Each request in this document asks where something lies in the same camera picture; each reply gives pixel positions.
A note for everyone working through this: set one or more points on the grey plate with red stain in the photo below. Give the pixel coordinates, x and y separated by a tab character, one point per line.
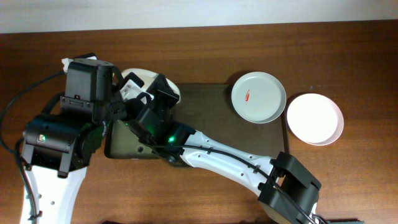
258	97

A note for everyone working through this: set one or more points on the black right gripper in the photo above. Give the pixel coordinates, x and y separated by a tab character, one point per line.
160	90

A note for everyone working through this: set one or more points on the pink plate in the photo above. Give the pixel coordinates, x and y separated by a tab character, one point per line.
315	119

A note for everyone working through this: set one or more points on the black tray with water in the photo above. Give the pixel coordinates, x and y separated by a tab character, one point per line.
121	143

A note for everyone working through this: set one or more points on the cream white plate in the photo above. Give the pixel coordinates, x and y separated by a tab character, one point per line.
146	79

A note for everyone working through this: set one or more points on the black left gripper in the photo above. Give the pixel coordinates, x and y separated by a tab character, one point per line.
120	106

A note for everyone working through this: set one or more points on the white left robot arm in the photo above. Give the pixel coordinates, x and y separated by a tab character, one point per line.
57	145

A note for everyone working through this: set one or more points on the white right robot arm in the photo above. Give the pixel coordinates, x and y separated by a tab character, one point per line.
287	191

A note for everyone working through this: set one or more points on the dark brown serving tray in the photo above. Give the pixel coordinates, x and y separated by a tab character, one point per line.
208	108

